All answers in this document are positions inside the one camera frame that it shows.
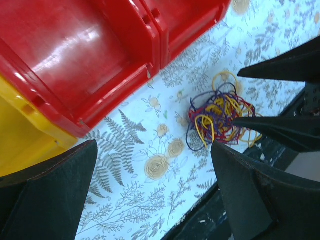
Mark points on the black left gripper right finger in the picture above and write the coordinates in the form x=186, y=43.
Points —
x=265, y=203

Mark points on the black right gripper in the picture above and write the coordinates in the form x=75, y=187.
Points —
x=301, y=64

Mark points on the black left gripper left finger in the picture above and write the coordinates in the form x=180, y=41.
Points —
x=46, y=201

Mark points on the yellow plastic bin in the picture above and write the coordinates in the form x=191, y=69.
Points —
x=27, y=137

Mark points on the floral patterned table mat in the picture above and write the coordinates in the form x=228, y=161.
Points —
x=151, y=169

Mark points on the red plastic bin right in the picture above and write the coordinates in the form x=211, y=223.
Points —
x=181, y=22

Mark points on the red plastic bin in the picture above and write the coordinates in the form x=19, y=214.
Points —
x=181, y=22
x=77, y=60

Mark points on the red plastic bin middle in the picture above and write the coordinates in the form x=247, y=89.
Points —
x=77, y=60

